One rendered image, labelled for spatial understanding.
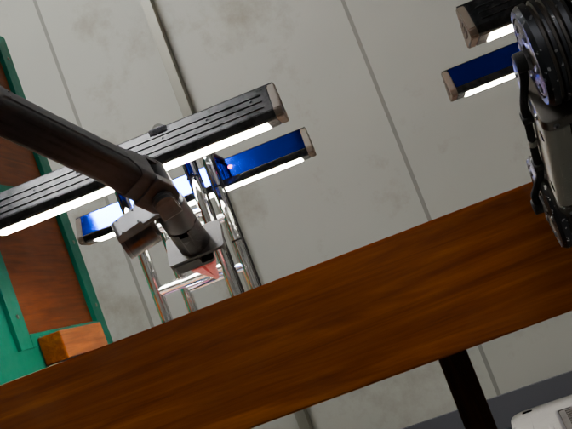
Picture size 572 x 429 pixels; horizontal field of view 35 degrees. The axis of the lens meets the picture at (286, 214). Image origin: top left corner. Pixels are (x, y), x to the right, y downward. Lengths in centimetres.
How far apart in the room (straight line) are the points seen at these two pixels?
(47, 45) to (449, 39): 167
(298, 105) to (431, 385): 120
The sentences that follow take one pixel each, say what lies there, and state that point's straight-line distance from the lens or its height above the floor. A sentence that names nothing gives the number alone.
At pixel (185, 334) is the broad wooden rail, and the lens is 132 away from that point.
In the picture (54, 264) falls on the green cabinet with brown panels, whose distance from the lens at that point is 257.
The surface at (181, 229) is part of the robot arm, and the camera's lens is 148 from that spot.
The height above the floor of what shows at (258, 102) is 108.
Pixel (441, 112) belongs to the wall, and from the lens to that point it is 352.
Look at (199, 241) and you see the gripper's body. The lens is 152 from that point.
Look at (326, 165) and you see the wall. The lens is 354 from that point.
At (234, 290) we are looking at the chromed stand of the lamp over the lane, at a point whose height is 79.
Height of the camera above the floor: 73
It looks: 5 degrees up
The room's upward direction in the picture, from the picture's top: 21 degrees counter-clockwise
